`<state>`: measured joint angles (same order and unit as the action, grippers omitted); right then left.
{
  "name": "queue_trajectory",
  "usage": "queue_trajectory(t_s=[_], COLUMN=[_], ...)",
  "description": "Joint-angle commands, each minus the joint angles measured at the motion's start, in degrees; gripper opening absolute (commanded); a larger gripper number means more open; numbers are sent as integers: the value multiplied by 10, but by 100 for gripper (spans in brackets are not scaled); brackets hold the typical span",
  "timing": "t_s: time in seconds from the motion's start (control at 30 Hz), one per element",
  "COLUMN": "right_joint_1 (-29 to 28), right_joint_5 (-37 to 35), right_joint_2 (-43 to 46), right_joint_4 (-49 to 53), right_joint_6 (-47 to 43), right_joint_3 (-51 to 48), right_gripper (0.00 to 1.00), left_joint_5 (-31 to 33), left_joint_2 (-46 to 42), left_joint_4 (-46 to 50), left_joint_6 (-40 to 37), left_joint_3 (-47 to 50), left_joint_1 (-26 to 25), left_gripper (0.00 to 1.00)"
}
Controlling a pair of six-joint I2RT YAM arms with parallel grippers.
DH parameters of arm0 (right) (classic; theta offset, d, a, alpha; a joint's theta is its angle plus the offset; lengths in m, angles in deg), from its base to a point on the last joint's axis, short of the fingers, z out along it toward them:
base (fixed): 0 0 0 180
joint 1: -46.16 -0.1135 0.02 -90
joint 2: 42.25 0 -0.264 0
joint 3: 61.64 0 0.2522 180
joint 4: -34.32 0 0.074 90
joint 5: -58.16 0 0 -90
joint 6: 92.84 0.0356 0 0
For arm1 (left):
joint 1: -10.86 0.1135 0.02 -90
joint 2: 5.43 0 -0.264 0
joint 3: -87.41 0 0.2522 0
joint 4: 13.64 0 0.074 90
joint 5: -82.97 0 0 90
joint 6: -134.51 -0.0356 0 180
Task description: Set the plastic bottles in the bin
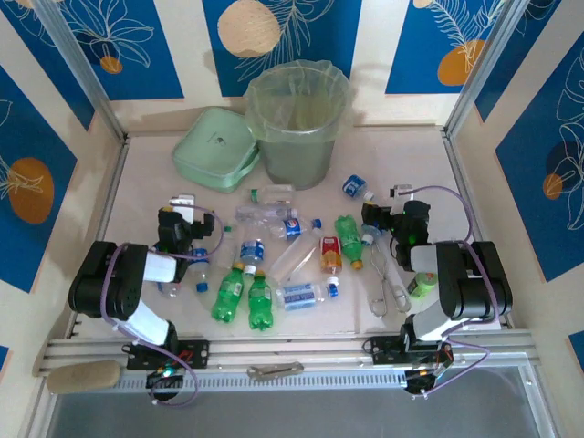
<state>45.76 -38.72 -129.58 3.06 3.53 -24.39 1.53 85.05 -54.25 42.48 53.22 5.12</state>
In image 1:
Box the small clear bottle green cap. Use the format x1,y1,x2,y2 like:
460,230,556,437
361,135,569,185
214,223,238,270

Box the green bottle orange cap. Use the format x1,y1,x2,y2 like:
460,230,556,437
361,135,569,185
334,214,365,271

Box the clear bottle blue cap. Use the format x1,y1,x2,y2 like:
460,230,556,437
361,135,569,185
186,247,214,293

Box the small clear plastic bottle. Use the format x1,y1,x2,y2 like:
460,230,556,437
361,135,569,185
157,278,183,300

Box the red label juice bottle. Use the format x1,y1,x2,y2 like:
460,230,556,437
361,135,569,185
318,235,343,284

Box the green Sprite soda bottle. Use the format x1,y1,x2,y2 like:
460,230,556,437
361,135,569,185
247,268,277,332
210,262,245,323

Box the Pepsi label plastic bottle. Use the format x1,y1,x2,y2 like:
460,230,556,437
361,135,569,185
268,217,324,241

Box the tall clear plastic bottle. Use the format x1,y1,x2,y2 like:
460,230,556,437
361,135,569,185
272,232,320,284

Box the light blue label water bottle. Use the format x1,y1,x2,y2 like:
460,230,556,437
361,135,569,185
276,276,341,312

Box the grey mesh waste bin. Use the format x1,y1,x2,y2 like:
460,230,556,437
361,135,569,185
253,68,341,192

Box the light green cylindrical container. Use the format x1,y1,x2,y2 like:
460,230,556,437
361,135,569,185
407,269,438,301

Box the clear bottle green neck label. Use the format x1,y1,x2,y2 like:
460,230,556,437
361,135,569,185
248,183,297,205

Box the light green fabric pouch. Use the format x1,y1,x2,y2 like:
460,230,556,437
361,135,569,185
172,106,262,193

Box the small circuit board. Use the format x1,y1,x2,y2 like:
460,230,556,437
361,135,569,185
404,367,453,393
145,367,186,390

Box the grey metal sheet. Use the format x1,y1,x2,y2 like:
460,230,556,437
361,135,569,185
45,364,560,438

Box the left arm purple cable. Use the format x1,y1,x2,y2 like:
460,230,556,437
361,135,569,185
102,204,224,407

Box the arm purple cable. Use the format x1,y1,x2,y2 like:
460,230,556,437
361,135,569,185
102,204,224,407
408,184,503,398

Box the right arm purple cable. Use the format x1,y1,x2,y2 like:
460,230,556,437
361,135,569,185
408,184,503,398

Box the metal wire tongs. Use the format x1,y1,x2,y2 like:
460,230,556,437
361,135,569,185
367,241,412,318

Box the aluminium side rail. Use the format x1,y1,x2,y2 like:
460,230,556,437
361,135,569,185
63,136,131,341
442,131,515,329

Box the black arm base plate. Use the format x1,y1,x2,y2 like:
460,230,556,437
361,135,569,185
125,339,211,370
369,336,453,366

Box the aluminium mounting rail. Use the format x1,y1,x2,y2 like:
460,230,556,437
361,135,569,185
34,330,542,378

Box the flat metal bracket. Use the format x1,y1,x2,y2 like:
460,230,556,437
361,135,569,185
245,360,306,380

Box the grey slotted cable duct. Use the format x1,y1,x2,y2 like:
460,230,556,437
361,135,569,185
109,368,537,394

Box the aluminium frame post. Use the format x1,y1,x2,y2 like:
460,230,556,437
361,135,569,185
34,0,129,142
443,0,526,136

